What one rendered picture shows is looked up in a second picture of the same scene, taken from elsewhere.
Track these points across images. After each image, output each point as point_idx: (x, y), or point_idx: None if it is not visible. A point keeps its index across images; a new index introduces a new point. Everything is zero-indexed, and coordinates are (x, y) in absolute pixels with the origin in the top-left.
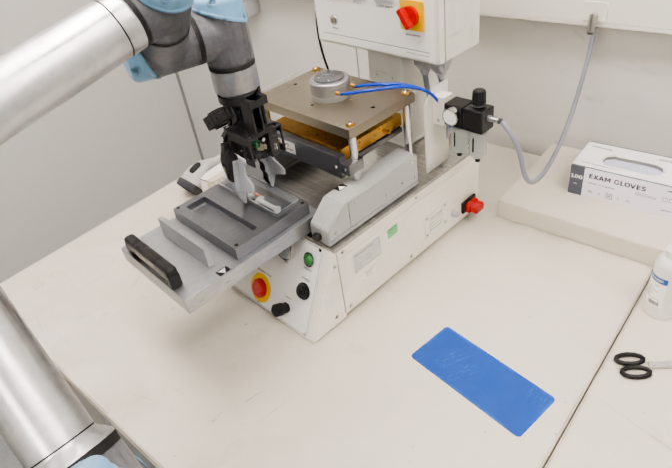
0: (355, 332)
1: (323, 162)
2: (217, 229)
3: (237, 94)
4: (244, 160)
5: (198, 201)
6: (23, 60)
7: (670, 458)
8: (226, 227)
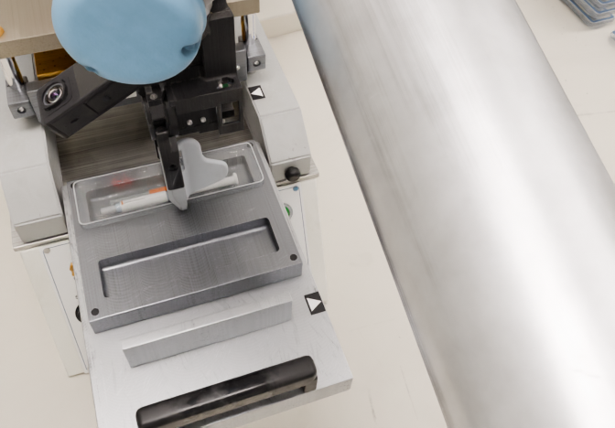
0: (336, 251)
1: None
2: (226, 270)
3: (209, 11)
4: (39, 167)
5: (100, 275)
6: (558, 90)
7: (597, 119)
8: (210, 262)
